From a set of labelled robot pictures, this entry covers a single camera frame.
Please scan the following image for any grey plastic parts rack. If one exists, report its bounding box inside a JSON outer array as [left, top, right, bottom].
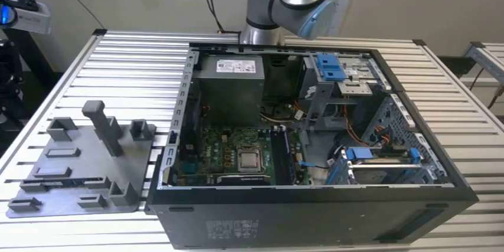
[[6, 100, 160, 220]]

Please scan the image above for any grey power supply unit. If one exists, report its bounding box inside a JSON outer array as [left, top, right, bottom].
[[192, 54, 266, 127]]

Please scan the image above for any green motherboard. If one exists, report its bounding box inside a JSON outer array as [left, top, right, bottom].
[[172, 126, 316, 186]]

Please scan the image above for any metal CPU socket cover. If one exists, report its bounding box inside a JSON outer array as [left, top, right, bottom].
[[236, 145, 264, 174]]

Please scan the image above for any silver CPU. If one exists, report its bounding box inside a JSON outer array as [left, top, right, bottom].
[[240, 153, 260, 168]]

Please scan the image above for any black graphics card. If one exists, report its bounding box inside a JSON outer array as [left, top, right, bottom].
[[215, 174, 272, 187]]

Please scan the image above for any blue plastic drive caddy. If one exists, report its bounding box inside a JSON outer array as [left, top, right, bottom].
[[315, 53, 344, 82]]

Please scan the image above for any black open PC case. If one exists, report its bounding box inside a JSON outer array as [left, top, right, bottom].
[[143, 41, 480, 250]]

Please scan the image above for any silver metal drive cage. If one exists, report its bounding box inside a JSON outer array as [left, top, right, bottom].
[[299, 53, 391, 132]]

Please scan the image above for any hard disk in blue carrier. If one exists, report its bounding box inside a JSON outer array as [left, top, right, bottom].
[[328, 147, 434, 186]]

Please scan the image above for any dark box behind table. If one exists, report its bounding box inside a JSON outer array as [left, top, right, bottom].
[[436, 55, 478, 79]]

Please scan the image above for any aluminium side table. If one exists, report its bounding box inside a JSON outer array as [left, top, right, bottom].
[[459, 41, 504, 90]]

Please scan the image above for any black slanted post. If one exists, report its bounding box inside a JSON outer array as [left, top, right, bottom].
[[22, 32, 55, 87]]

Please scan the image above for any yellow black wire bundle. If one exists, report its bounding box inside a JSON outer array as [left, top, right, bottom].
[[260, 101, 306, 123]]

